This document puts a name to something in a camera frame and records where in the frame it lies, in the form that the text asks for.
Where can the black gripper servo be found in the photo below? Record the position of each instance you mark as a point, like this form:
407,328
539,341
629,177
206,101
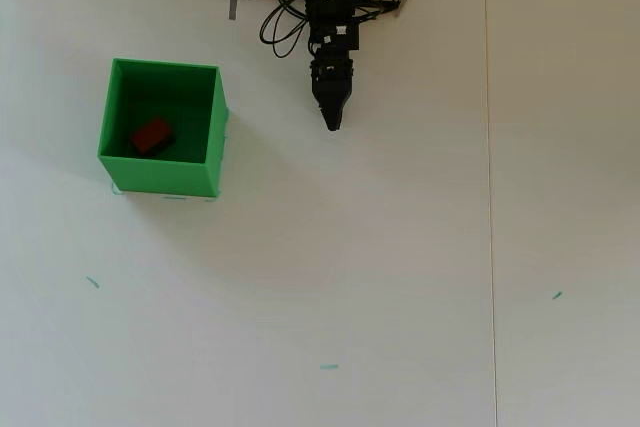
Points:
337,42

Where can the red rectangular block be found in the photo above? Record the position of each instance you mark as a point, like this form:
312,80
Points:
151,136

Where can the green open plastic bin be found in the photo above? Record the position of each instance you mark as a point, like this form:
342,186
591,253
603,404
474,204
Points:
160,177

